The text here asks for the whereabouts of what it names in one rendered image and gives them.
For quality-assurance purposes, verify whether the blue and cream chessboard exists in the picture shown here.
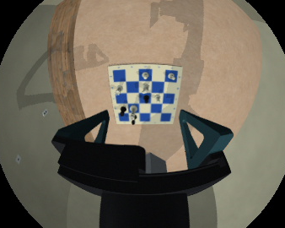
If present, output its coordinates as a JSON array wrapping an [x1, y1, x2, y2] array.
[[108, 64, 183, 124]]

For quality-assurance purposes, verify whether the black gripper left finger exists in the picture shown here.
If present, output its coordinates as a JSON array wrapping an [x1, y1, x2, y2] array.
[[55, 110, 110, 144]]

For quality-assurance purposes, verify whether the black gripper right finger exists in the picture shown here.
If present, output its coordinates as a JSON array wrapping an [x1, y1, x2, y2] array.
[[179, 110, 234, 169]]

